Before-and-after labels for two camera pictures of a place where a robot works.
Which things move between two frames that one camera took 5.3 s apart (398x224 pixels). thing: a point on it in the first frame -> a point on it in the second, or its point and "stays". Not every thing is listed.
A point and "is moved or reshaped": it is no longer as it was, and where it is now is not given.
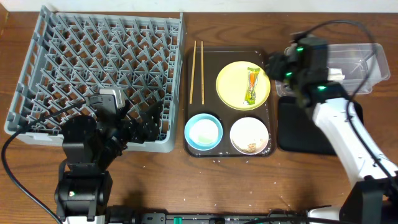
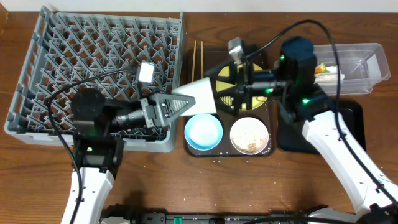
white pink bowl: x=249 y=135 stays
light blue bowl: x=203 y=132 stays
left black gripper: x=132 y=127 -> x=150 y=112
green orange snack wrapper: x=253 y=76 is moved or reshaped
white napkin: x=335 y=74 stays
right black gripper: x=275 y=63 -> x=244 y=92
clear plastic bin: x=362 y=64 stays
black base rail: x=214 y=218 stays
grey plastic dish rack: x=72 y=55 stays
